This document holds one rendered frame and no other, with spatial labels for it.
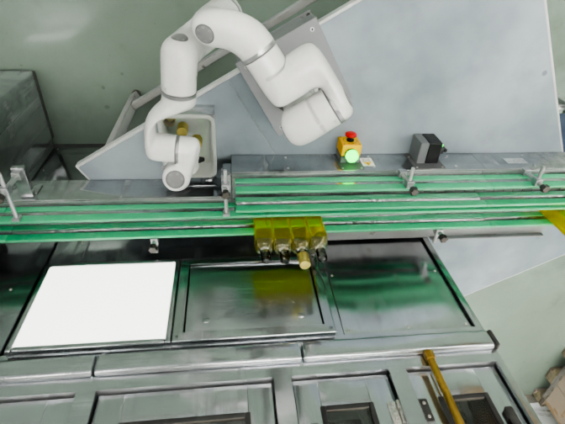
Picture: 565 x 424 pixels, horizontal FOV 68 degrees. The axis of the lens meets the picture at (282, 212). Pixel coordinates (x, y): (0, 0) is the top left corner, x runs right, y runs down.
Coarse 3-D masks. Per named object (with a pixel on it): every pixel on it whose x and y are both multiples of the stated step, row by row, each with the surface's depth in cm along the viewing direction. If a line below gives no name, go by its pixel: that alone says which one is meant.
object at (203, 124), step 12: (180, 120) 135; (192, 120) 136; (204, 120) 136; (168, 132) 137; (192, 132) 138; (204, 132) 139; (204, 144) 141; (204, 156) 144; (216, 156) 137; (204, 168) 143; (216, 168) 139
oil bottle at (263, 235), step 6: (258, 222) 136; (264, 222) 136; (270, 222) 137; (258, 228) 133; (264, 228) 134; (270, 228) 134; (258, 234) 131; (264, 234) 131; (270, 234) 131; (258, 240) 129; (264, 240) 129; (270, 240) 129; (258, 246) 129; (264, 246) 128; (270, 246) 129; (258, 252) 130; (270, 252) 131
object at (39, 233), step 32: (96, 224) 141; (128, 224) 142; (160, 224) 143; (192, 224) 144; (224, 224) 145; (352, 224) 149; (384, 224) 149; (416, 224) 150; (448, 224) 151; (480, 224) 152; (512, 224) 153; (544, 224) 155
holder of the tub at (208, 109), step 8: (200, 104) 135; (208, 104) 135; (184, 112) 129; (192, 112) 130; (200, 112) 130; (208, 112) 130; (216, 152) 145; (192, 184) 146; (200, 184) 146; (208, 184) 147
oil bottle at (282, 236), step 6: (276, 222) 137; (282, 222) 137; (276, 228) 135; (282, 228) 135; (288, 228) 135; (276, 234) 132; (282, 234) 132; (288, 234) 132; (276, 240) 130; (282, 240) 130; (288, 240) 130; (276, 246) 130; (282, 246) 129; (288, 246) 130; (276, 252) 132; (288, 252) 132
